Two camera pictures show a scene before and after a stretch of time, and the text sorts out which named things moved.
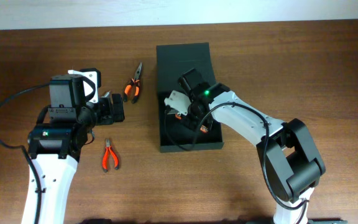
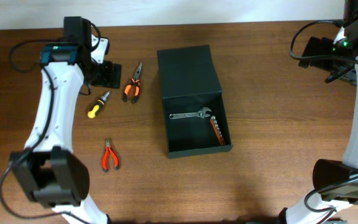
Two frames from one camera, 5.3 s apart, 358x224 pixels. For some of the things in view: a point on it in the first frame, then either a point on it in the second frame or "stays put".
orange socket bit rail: [200, 127] → [219, 134]
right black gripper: [198, 121] → [321, 47]
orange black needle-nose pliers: [133, 86] stays put
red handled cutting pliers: [105, 157] stays put
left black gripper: [107, 104] → [111, 79]
